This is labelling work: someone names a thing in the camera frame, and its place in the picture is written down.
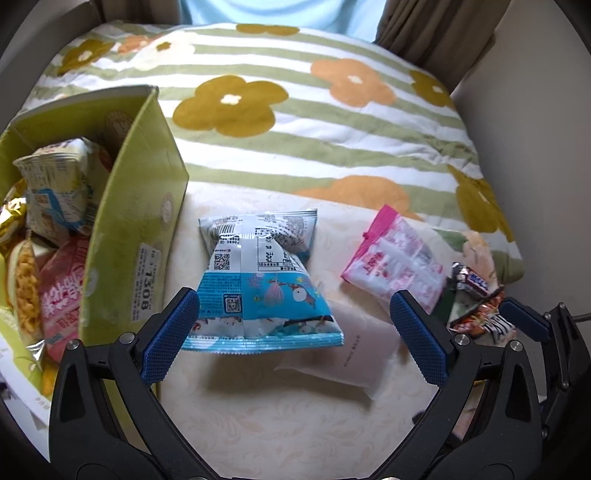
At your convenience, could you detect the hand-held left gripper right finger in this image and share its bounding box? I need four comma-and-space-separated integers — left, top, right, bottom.
379, 288, 543, 480

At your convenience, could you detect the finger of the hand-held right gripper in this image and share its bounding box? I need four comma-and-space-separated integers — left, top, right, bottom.
500, 298, 585, 437

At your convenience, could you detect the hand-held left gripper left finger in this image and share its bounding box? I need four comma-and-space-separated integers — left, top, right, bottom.
48, 287, 218, 480

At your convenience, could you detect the brown orange snack packet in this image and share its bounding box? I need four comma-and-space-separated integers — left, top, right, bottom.
445, 293, 517, 343

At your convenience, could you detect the dark blue silver candy wrapper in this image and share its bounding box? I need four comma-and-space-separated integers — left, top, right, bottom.
450, 261, 491, 296

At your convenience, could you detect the pink snack packet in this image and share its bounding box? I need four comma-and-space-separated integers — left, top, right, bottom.
38, 234, 93, 363
341, 204, 448, 315

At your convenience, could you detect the pale blue printed snack packet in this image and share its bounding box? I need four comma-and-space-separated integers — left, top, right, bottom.
180, 209, 345, 355

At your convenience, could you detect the green cardboard box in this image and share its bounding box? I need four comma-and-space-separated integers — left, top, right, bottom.
0, 84, 191, 432

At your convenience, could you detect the orange checked snack packet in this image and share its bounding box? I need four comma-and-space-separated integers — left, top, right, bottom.
7, 237, 47, 356

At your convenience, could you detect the blue white snack packet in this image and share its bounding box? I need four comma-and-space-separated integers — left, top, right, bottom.
13, 137, 112, 247

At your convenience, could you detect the golden yellow snack packet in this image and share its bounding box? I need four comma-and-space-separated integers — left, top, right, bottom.
0, 182, 29, 252

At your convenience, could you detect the white flat packet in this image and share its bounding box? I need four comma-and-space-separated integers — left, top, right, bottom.
274, 295, 402, 401

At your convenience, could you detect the striped floral blanket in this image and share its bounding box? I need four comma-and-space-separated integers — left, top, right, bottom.
28, 21, 525, 296

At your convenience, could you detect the brown curtain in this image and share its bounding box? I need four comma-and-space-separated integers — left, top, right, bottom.
373, 0, 515, 86
95, 0, 185, 26

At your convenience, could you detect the grey bed headboard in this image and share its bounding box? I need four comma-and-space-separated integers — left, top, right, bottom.
0, 0, 100, 79

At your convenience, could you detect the light blue cloth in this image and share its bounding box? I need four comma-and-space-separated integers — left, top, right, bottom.
178, 0, 391, 37

